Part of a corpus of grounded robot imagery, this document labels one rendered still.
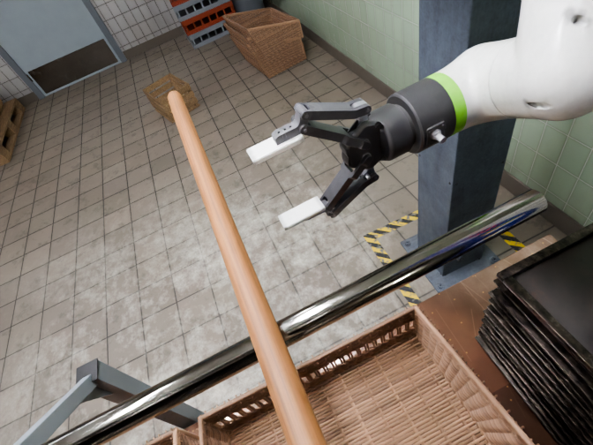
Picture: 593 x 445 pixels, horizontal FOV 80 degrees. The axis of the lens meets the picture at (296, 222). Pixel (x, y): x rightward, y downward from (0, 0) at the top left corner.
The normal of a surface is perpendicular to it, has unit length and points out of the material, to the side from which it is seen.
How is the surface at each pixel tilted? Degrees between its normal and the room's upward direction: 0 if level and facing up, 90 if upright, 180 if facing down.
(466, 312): 0
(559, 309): 0
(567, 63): 52
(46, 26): 90
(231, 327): 0
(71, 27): 90
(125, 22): 90
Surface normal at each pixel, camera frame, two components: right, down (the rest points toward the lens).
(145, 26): 0.38, 0.65
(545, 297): -0.25, -0.62
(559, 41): -0.69, 0.17
